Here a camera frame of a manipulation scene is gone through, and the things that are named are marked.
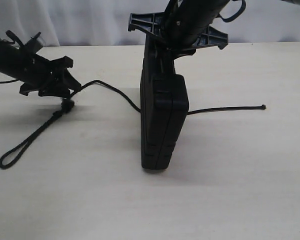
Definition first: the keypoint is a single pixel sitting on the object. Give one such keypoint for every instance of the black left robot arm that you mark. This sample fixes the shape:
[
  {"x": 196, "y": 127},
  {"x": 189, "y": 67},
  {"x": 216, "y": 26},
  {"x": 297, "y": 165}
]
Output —
[{"x": 10, "y": 52}]

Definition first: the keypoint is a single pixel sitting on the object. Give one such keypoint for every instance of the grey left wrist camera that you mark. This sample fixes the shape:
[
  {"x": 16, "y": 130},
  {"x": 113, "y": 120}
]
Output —
[{"x": 35, "y": 43}]

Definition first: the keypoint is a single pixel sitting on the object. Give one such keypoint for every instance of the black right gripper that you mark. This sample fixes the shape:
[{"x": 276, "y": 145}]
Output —
[{"x": 150, "y": 24}]

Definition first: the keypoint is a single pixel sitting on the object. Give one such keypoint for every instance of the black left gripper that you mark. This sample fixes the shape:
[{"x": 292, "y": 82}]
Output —
[{"x": 50, "y": 78}]

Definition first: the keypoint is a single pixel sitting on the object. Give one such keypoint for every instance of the white backdrop curtain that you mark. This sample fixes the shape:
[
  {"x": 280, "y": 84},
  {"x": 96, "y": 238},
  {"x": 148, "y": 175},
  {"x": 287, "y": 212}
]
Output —
[{"x": 105, "y": 22}]

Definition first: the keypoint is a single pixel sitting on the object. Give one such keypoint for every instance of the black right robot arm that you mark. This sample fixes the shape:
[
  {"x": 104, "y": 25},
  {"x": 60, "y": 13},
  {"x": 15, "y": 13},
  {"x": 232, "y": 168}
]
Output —
[{"x": 180, "y": 30}]

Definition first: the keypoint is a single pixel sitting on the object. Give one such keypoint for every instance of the black plastic carry case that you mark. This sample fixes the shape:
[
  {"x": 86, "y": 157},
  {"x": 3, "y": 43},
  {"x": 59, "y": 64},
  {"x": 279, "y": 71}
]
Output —
[{"x": 164, "y": 106}]

